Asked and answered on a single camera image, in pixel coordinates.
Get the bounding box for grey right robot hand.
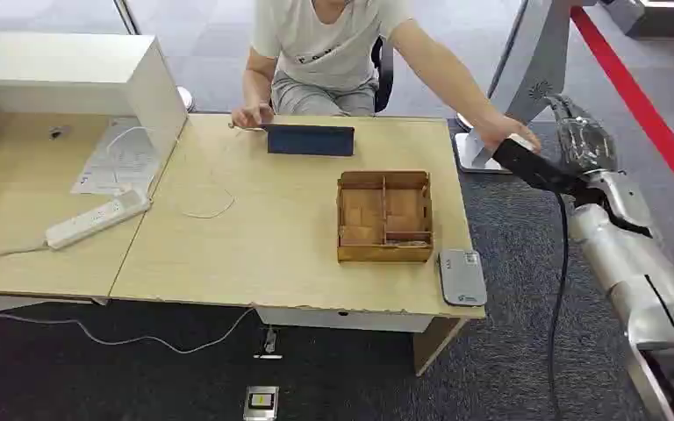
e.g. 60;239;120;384
545;92;619;176

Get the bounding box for black handheld device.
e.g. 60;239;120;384
491;135;591;197

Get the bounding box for red floor tape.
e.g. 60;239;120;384
569;5;674;221

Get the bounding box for person's left hand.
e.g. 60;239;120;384
476;113;542;155

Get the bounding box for person's hand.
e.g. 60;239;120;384
231;103;276;130
476;113;542;155

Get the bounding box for grey machine stand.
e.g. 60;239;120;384
454;0;583;175

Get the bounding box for grey flat card reader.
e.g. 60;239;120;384
436;248;488;308

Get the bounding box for black office chair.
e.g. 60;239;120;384
370;35;395;114

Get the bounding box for wooden compartment box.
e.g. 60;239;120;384
336;169;435;264

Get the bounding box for dark blue tablet case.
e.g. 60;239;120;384
260;123;356;158

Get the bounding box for person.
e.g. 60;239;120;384
231;0;542;155

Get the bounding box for person's right hand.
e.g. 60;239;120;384
231;103;276;130

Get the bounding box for white plug on floor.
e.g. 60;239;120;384
253;326;284;361

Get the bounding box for metal floor socket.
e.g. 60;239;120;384
242;385;281;421

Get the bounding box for printed paper sheet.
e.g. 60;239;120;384
70;117;161;197

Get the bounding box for white power strip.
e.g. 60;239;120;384
45;188;153;252

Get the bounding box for white desk partition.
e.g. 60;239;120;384
0;32;190;175

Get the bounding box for black cable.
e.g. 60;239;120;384
546;192;570;415

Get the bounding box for thin white cable loop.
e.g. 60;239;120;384
175;139;237;221

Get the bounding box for white floor cable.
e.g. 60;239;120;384
0;306;255;355

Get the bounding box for white power strip cable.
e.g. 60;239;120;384
0;242;51;269

